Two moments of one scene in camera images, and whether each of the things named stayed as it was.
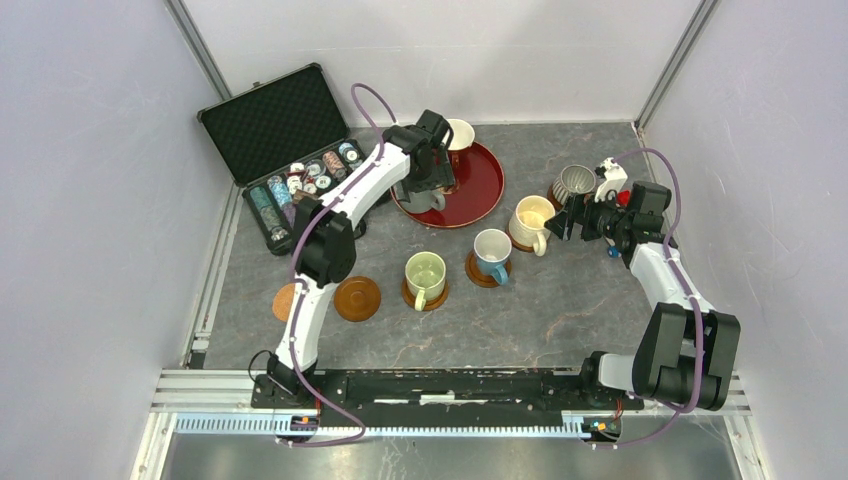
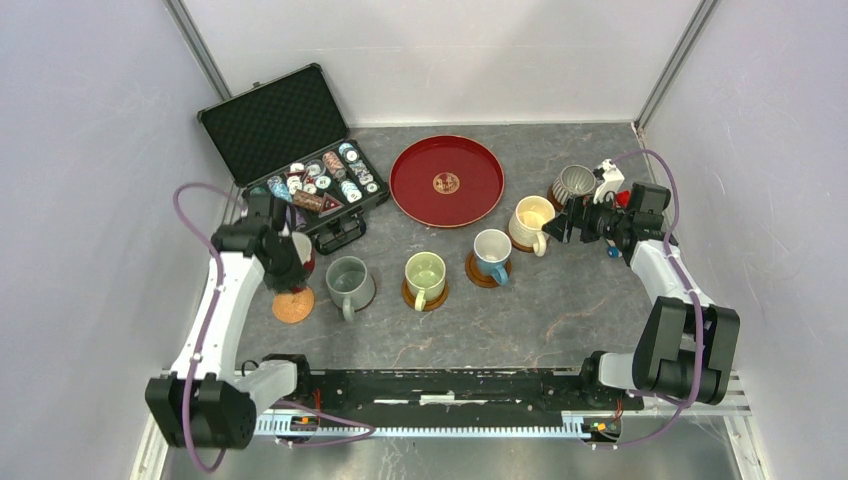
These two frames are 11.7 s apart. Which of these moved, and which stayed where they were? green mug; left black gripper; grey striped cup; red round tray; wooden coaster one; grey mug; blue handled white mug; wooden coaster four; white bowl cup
Moved: grey mug; left black gripper; white bowl cup
Stayed: red round tray; wooden coaster four; green mug; grey striped cup; blue handled white mug; wooden coaster one
